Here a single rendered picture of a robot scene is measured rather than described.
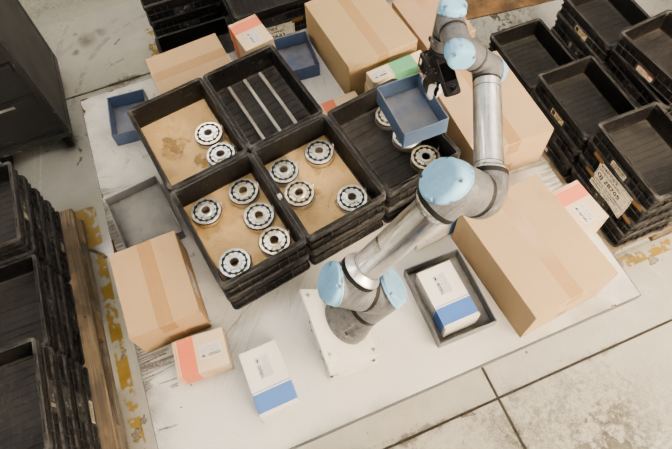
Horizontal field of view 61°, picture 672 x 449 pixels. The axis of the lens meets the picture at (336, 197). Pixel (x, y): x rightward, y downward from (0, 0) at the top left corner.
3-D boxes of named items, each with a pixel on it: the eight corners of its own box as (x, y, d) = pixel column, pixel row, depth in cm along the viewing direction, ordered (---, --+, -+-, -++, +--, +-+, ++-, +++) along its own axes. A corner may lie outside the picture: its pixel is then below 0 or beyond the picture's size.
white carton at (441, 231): (444, 200, 206) (447, 188, 199) (463, 226, 201) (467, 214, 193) (397, 225, 202) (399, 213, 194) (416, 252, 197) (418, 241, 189)
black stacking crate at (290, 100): (326, 132, 210) (324, 113, 200) (255, 168, 203) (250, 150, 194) (275, 65, 228) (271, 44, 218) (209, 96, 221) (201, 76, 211)
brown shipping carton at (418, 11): (469, 58, 240) (476, 29, 226) (423, 76, 236) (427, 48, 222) (433, 13, 254) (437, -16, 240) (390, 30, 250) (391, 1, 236)
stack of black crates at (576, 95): (615, 159, 277) (645, 116, 248) (562, 180, 273) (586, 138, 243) (569, 100, 296) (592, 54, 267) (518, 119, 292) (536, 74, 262)
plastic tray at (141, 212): (186, 236, 203) (182, 230, 199) (133, 263, 199) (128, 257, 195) (159, 182, 215) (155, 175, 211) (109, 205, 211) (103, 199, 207)
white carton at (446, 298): (475, 323, 183) (480, 314, 175) (442, 337, 181) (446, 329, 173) (446, 270, 193) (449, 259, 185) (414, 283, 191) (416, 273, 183)
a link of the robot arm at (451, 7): (442, 14, 144) (436, -8, 149) (434, 46, 154) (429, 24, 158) (472, 13, 145) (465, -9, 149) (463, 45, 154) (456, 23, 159)
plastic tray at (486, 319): (494, 325, 183) (497, 320, 179) (438, 348, 180) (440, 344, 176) (455, 254, 196) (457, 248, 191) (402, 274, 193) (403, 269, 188)
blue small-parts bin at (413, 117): (446, 131, 176) (449, 118, 170) (402, 148, 174) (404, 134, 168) (417, 86, 186) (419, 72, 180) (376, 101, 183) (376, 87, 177)
